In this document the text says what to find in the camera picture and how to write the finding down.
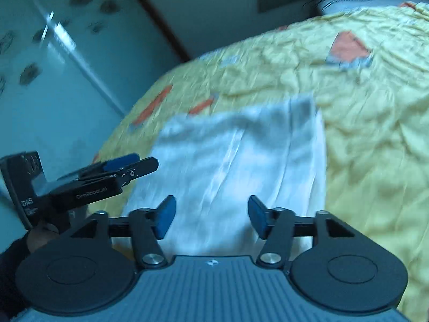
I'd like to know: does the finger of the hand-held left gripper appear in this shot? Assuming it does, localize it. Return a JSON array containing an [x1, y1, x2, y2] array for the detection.
[[80, 156, 160, 186], [78, 153, 142, 179]]

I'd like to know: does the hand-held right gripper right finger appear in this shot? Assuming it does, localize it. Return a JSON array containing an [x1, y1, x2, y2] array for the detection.
[[247, 195, 356, 268]]

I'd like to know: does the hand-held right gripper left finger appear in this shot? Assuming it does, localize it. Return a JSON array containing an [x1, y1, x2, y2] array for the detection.
[[70, 195, 177, 268]]

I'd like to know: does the white textured towel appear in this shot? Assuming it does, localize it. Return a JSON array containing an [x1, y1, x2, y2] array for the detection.
[[125, 93, 328, 266]]

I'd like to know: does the person's left hand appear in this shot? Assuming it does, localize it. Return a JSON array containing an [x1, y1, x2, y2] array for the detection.
[[26, 222, 70, 254]]

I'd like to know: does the glass wardrobe door with prints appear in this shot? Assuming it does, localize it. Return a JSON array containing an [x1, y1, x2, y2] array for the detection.
[[0, 0, 193, 215]]

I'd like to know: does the yellow bedspread with orange patches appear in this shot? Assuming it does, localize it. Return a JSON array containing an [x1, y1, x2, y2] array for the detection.
[[90, 2, 429, 312]]

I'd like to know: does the grey pillow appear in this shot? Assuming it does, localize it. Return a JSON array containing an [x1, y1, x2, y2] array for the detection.
[[316, 0, 429, 17]]

